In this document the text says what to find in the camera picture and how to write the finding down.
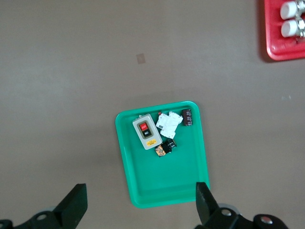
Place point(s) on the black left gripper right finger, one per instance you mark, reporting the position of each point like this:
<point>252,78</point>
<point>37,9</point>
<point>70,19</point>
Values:
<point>205,202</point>

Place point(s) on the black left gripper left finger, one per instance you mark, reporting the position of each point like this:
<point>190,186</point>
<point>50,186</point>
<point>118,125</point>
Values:
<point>71,205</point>

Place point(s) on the green plastic tray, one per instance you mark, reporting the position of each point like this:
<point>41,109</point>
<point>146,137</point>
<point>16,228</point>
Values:
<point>166,181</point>

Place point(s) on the small clear tape patch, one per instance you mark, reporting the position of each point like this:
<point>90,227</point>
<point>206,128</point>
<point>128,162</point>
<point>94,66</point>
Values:
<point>140,58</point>
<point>286,97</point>

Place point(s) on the red plastic tray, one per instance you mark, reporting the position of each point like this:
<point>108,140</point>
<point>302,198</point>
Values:
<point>274,47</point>

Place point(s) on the black and orange component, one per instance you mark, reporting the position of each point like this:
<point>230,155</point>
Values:
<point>165,148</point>

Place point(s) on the white circuit breaker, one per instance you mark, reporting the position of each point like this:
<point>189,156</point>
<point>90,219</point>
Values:
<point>169,125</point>

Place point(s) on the dark cylindrical capacitor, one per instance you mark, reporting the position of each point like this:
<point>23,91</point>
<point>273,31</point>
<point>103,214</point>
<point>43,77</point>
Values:
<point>187,117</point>

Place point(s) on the metal fitting with white caps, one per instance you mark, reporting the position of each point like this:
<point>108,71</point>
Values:
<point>289,28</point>
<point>289,9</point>

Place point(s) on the grey on-off switch box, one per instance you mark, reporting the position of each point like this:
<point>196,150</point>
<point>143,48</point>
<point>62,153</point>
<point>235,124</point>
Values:
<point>146,132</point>

